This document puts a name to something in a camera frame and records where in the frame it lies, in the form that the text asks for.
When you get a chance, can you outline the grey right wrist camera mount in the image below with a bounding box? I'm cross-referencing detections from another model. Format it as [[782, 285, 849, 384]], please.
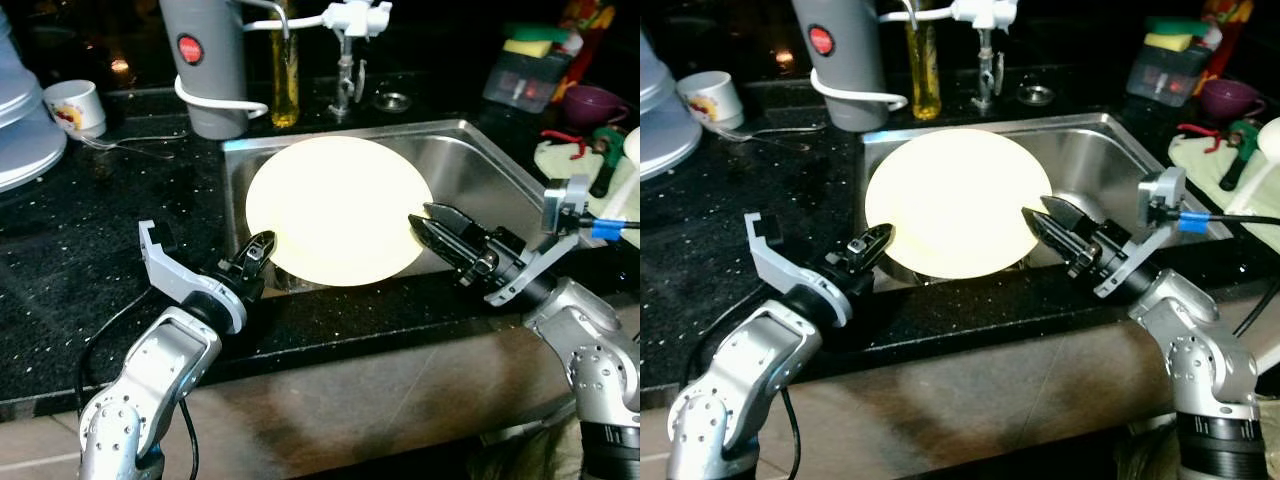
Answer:
[[1093, 166, 1191, 299], [483, 175, 593, 308]]

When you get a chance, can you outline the yellow green sponge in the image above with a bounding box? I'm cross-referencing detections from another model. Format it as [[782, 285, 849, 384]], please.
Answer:
[[503, 22, 576, 59], [1143, 18, 1216, 53]]

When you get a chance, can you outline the pale green cloth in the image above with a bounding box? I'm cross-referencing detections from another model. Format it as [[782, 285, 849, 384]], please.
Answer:
[[1170, 125, 1280, 251], [535, 125, 641, 251]]

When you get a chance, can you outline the black cable with blue tag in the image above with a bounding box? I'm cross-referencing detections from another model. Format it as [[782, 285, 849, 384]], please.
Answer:
[[575, 215, 641, 241], [1165, 205, 1280, 339]]

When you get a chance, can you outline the red handled tool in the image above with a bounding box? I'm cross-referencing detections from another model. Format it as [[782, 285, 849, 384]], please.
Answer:
[[1178, 122, 1226, 153], [540, 128, 591, 161]]

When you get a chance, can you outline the green black handled tool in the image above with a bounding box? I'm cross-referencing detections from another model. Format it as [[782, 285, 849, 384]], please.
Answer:
[[1220, 118, 1263, 191], [588, 125, 626, 198]]

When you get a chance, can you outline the yellow oil bottle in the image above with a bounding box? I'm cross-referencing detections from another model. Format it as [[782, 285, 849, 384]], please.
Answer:
[[905, 0, 943, 123], [270, 0, 301, 129]]

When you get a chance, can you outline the grey canister with red button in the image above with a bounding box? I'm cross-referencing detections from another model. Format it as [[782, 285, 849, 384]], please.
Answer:
[[158, 0, 251, 141], [790, 0, 891, 133]]

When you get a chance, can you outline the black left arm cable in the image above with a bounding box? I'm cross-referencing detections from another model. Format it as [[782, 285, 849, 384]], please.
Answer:
[[75, 290, 201, 480], [780, 385, 801, 480]]

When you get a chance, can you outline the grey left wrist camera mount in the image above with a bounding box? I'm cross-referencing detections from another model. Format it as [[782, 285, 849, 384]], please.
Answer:
[[743, 212, 851, 326], [138, 220, 248, 334]]

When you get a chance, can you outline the yellow round plate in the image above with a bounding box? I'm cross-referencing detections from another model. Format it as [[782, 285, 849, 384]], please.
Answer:
[[864, 128, 1054, 281], [245, 135, 436, 289]]

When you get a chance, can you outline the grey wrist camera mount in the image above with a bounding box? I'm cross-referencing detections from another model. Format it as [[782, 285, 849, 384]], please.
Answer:
[[483, 175, 593, 308], [1093, 166, 1191, 299], [743, 212, 851, 326], [138, 220, 248, 334]]

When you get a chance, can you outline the white printed cup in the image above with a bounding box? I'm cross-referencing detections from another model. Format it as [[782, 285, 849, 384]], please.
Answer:
[[677, 70, 746, 131], [42, 78, 108, 139]]

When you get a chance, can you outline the white hose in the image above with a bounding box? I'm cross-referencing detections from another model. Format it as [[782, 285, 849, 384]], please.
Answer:
[[808, 0, 966, 111], [173, 0, 336, 121]]

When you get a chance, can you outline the clear sponge holder box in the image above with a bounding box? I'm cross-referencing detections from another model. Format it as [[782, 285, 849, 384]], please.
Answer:
[[482, 45, 571, 113], [1125, 40, 1216, 106]]

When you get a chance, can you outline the white faucet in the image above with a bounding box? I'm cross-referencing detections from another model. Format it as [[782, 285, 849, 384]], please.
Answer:
[[950, 0, 1021, 111], [322, 0, 393, 119]]

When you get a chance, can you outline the red yellow printed packet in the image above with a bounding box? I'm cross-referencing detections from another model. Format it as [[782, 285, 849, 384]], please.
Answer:
[[555, 0, 616, 101], [1200, 0, 1256, 96]]

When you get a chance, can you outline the purple cup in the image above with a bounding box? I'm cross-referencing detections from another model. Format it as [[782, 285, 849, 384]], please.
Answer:
[[560, 83, 631, 131], [1198, 78, 1269, 123]]

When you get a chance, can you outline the white plastic container stack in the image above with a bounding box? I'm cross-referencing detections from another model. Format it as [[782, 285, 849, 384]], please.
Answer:
[[0, 10, 69, 196], [640, 30, 701, 183]]

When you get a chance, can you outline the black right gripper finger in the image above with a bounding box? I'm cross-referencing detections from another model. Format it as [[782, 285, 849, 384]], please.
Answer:
[[1041, 194, 1107, 238], [1021, 207, 1092, 267], [423, 203, 494, 247], [407, 216, 477, 274]]

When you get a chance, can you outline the stainless steel sink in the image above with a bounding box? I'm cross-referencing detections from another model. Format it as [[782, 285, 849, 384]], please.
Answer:
[[222, 118, 626, 296], [858, 112, 1236, 286]]

